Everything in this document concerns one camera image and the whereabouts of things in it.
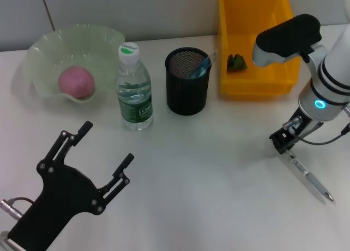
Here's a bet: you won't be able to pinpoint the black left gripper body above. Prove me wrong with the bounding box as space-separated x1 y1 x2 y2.
7 160 106 251

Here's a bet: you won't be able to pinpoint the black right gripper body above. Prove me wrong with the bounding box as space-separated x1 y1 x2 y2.
275 107 325 148

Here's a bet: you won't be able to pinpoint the silver white pen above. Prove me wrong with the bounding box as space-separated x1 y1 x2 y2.
277 149 335 203

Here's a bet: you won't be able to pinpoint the pink peach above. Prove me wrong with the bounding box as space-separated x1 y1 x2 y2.
57 66 96 100

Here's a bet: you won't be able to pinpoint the clear green-label water bottle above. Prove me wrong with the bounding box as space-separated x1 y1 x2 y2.
115 42 154 131

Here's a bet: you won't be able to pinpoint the green plastic wrapper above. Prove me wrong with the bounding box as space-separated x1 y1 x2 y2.
227 53 249 71

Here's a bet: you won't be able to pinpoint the blue scissors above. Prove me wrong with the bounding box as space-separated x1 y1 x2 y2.
188 58 213 80

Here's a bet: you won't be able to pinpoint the clear plastic ruler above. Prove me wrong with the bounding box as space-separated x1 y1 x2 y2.
194 49 219 74

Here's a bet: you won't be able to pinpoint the translucent green fruit plate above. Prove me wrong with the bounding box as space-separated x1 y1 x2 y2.
21 24 126 104

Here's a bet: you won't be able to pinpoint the black mesh pen holder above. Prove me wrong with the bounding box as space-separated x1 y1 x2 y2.
164 47 213 116

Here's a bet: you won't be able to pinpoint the yellow plastic bin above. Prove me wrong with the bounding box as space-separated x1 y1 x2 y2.
218 0 304 96

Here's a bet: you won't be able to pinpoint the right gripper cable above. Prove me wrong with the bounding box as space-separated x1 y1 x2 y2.
282 103 350 145

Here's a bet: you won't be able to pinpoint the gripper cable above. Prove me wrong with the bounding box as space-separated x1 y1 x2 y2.
0 197 34 220
282 103 350 145

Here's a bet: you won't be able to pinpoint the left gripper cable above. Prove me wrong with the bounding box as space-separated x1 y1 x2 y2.
0 197 34 220

